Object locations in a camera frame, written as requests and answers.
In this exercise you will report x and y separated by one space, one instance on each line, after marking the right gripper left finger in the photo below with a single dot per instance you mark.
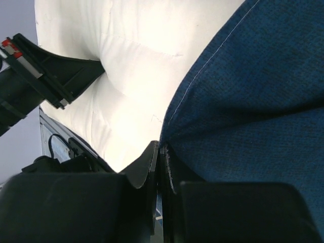
81 200

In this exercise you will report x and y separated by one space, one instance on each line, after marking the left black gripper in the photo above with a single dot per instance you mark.
57 79

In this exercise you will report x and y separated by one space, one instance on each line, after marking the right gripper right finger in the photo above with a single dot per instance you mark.
195 210

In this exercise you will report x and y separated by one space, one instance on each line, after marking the cream white pillow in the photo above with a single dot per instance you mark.
146 49

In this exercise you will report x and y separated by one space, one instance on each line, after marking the dark blue embroidered pillowcase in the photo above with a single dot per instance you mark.
251 106

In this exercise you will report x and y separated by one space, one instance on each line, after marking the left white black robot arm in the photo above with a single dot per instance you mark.
18 99

